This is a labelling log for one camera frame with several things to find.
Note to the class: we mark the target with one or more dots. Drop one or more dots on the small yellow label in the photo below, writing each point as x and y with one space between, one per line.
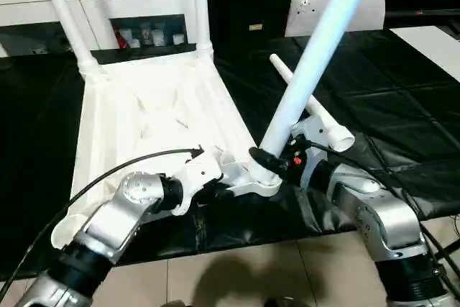
255 27

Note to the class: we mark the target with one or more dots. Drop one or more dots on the white plastic table leg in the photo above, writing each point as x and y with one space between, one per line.
338 134
68 23
312 59
201 16

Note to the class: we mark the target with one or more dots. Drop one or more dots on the white side table board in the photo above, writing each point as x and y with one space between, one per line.
427 48

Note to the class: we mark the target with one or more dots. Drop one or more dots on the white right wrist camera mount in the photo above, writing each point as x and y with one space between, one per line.
316 131

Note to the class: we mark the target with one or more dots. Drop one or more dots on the white cabinet with glass doors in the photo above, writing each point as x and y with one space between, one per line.
36 8

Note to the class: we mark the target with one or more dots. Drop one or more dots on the black stand leg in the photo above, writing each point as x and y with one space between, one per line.
449 247

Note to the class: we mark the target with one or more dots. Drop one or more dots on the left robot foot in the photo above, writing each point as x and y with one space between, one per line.
174 303

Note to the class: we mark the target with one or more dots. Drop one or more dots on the black flat monitor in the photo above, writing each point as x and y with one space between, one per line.
424 14

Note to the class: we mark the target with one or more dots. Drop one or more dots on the red packet in cabinet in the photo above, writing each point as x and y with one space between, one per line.
119 38

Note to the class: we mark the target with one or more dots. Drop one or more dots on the small white jar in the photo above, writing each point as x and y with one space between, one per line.
158 38
177 39
134 42

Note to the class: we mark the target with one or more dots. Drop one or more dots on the white plastic chair shell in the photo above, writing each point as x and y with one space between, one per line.
366 8

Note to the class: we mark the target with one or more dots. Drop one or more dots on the white plastic table top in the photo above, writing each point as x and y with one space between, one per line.
143 113

